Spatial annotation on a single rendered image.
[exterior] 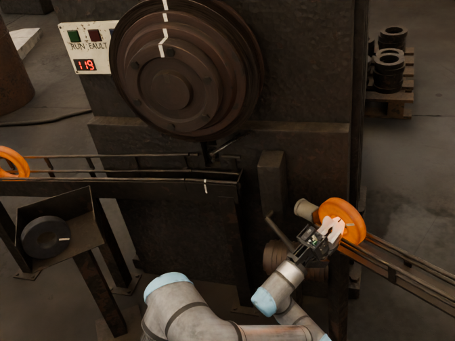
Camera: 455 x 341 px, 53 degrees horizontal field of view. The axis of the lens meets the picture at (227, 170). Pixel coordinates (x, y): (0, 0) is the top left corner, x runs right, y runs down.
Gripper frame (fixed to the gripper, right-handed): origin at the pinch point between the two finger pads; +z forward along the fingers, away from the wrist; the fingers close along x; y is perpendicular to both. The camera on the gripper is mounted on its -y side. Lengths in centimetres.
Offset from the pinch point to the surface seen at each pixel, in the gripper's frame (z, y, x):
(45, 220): -62, 23, 68
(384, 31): 177, -97, 125
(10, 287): -107, -41, 135
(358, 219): 1.7, 3.9, -5.7
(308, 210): -1.8, -1.8, 12.1
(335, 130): 21.7, 9.4, 17.4
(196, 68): -2, 50, 35
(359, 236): -1.2, 0.1, -7.4
